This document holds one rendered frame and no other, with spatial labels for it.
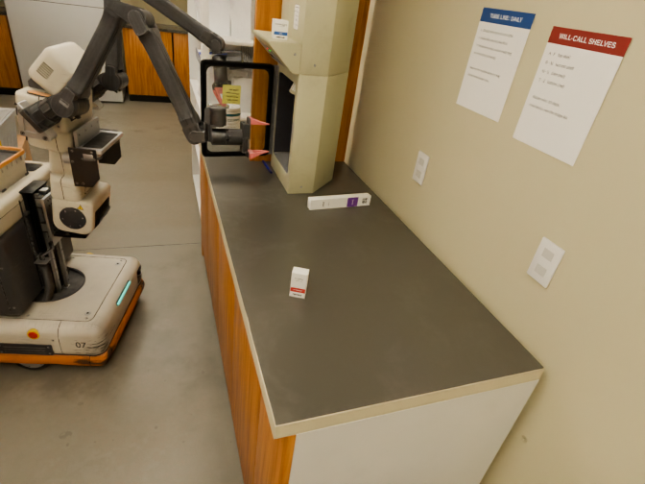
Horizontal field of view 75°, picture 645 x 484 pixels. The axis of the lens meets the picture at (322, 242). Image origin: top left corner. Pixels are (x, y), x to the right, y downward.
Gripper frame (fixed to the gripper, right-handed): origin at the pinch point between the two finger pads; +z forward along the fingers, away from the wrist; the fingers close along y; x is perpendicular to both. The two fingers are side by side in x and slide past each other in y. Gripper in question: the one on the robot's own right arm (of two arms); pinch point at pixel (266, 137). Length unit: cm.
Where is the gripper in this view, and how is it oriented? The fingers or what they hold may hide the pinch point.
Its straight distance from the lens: 157.7
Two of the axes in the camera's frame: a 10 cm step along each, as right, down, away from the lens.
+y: 0.8, -9.2, -3.9
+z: 9.4, -0.6, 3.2
